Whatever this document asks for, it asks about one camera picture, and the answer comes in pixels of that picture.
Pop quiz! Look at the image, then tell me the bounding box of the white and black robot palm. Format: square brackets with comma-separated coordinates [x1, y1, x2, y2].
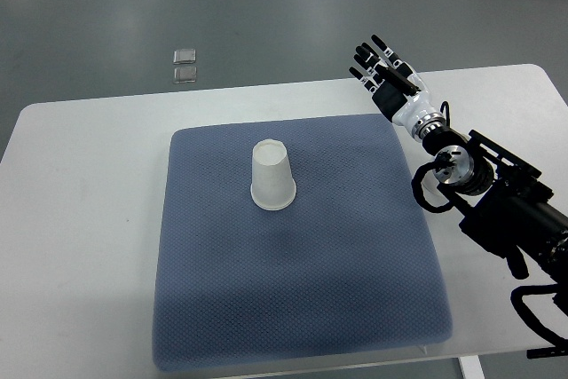
[349, 35, 440, 126]

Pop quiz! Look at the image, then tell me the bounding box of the black table control panel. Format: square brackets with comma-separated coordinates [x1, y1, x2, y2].
[526, 346, 568, 359]

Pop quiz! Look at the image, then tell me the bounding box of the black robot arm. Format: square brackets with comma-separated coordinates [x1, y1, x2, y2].
[349, 36, 567, 359]

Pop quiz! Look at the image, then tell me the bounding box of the white table leg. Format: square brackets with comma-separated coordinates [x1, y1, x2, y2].
[458, 355, 485, 379]

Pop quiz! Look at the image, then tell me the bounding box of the white paper cup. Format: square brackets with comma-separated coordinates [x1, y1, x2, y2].
[250, 139, 296, 211]
[422, 178, 439, 194]

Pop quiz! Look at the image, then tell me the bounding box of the white paper cup on mat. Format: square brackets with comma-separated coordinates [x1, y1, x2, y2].
[250, 139, 296, 211]

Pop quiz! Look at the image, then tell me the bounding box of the blue textured cushion mat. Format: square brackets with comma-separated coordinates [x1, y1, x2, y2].
[153, 114, 453, 371]

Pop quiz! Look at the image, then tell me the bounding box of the upper metal floor plate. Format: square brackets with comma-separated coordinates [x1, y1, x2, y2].
[173, 48, 196, 64]

